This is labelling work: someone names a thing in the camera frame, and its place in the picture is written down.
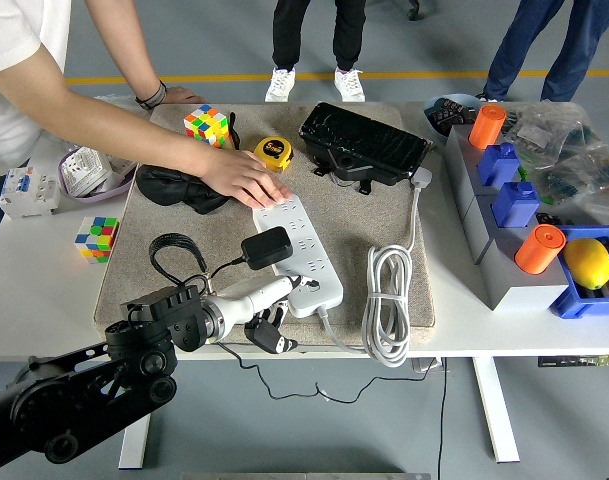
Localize person's left hand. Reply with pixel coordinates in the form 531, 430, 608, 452
153, 85, 206, 106

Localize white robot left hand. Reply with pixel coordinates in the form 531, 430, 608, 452
217, 272, 321, 357

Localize person's right hand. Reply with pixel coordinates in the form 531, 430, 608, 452
199, 148, 294, 210

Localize black power adapter plug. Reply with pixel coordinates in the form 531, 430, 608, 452
240, 225, 294, 271

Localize white power strip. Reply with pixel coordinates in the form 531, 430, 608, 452
252, 194, 344, 319

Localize black wristband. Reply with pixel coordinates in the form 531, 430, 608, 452
134, 79, 168, 110

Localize large Rubik's cube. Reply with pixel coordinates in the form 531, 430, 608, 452
182, 103, 230, 154

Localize black cloth pouch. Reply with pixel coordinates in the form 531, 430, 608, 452
134, 163, 235, 216

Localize grey-brown mat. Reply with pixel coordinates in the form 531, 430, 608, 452
92, 102, 438, 349

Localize black electronic device case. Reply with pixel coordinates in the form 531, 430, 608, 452
298, 102, 432, 196

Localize person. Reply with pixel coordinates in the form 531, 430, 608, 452
476, 0, 609, 104
264, 0, 368, 104
0, 0, 85, 241

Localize purple tray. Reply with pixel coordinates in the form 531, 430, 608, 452
57, 144, 138, 204

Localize small Rubik's cube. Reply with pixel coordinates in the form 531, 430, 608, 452
75, 215, 121, 264

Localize white circuit breaker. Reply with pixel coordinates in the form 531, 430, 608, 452
0, 166, 61, 220

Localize white table leg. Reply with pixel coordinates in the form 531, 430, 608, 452
471, 357, 521, 464
117, 359, 160, 470

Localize light blue bowl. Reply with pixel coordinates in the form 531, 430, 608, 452
422, 93, 485, 141

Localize dark circuit boards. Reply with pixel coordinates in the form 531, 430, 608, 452
428, 98, 479, 127

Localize orange cylinder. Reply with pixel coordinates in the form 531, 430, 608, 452
467, 103, 508, 150
514, 224, 566, 275

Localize blue block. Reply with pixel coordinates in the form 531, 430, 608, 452
491, 181, 541, 229
477, 142, 522, 189

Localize grey block stand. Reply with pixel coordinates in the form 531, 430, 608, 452
442, 122, 571, 312

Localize clear bag of parts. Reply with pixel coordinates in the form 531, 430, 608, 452
501, 101, 609, 169
531, 149, 609, 229

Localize blue plastic bin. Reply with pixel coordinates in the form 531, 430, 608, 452
548, 224, 609, 320

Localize black table control panel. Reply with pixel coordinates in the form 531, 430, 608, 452
537, 354, 609, 370

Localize yellow lemon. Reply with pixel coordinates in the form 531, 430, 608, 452
562, 237, 609, 290

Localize yellow tape measure black strap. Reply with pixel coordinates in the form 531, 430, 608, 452
227, 112, 294, 174

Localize black adapter cord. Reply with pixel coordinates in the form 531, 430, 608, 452
207, 257, 431, 404

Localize white power strip cable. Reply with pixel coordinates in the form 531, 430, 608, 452
316, 167, 434, 370

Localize black hanging cable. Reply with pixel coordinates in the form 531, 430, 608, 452
436, 357, 449, 480

